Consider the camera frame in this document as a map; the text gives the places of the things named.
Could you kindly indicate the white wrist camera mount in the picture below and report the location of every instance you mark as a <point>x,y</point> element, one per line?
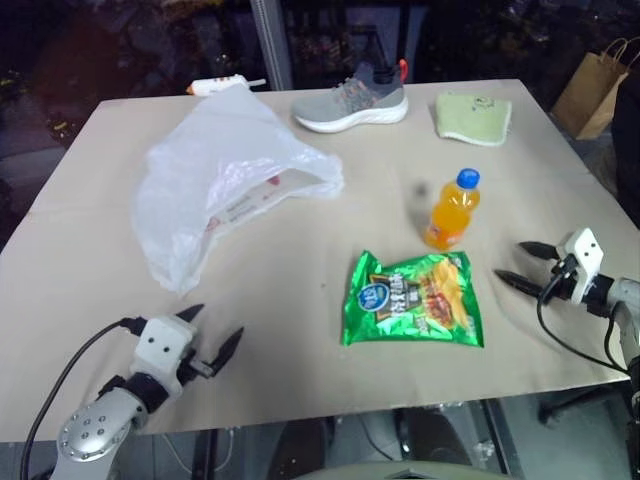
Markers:
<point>585,250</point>
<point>162,347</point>

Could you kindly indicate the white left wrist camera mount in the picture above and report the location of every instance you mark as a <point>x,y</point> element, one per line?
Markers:
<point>162,347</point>

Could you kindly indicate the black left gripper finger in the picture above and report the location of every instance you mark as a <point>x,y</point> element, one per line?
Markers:
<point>190,313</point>
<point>227,350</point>

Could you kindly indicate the grey metal pillar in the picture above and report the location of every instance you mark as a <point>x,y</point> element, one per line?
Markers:
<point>270,45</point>

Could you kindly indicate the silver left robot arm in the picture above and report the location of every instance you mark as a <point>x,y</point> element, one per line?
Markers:
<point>90,430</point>

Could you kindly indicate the brown paper bag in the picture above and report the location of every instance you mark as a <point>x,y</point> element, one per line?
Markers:
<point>590,95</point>

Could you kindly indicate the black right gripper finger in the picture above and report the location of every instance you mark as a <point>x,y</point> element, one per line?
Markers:
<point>537,249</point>
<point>517,281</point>

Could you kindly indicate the grey sneaker with orange accents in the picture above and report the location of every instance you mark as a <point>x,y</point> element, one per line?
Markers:
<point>350,102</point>

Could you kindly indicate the white translucent plastic bag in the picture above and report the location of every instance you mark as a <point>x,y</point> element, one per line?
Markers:
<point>200,150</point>

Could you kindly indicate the light green folded towel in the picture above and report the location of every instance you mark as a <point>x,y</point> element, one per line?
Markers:
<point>472,120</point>

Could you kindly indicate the green chips bag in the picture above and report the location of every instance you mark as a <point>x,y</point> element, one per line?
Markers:
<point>410,300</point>

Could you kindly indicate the black table leg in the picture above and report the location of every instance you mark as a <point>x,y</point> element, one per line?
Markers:
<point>211,455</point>
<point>497,440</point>

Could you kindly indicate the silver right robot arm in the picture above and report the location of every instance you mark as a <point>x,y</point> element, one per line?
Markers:
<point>625,296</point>

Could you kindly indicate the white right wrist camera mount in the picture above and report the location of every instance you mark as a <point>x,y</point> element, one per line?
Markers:
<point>585,250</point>

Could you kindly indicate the orange soda bottle blue cap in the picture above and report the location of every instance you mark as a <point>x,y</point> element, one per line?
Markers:
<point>452,210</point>

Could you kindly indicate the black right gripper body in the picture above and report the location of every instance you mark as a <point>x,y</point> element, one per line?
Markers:
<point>562,280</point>

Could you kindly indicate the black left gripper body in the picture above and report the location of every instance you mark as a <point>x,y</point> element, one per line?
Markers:
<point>196,369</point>

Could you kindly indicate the white glue gun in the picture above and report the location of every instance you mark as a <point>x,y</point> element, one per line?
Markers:
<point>215,86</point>

